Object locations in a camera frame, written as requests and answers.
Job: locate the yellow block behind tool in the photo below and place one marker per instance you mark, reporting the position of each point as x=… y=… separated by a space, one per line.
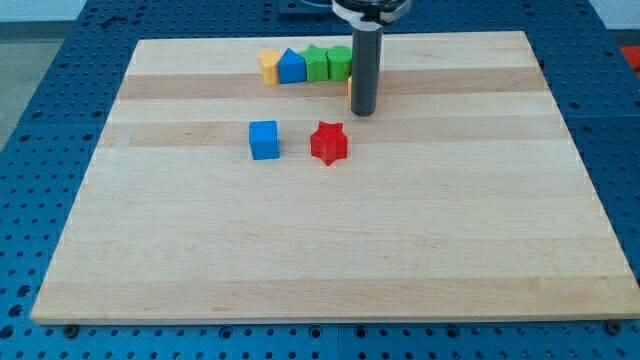
x=349 y=88

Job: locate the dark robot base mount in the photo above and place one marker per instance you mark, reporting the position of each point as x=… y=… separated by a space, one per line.
x=304 y=9

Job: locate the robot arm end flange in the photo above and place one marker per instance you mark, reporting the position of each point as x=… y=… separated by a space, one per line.
x=365 y=12

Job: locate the wooden board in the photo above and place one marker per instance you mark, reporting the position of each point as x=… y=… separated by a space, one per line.
x=463 y=197

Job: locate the green cylinder block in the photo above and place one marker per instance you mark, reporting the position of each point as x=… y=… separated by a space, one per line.
x=339 y=60

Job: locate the blue cube block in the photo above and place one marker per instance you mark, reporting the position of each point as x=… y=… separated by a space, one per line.
x=263 y=140

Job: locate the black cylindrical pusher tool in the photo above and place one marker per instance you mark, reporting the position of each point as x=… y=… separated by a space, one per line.
x=366 y=48

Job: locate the red star block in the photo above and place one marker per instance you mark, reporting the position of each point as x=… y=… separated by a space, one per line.
x=329 y=142

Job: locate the green star block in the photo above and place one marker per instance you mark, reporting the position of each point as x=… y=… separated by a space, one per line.
x=316 y=63

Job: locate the blue pentagon block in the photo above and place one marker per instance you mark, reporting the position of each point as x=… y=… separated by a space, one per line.
x=292 y=67

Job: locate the yellow heart block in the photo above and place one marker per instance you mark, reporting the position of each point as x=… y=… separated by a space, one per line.
x=268 y=61

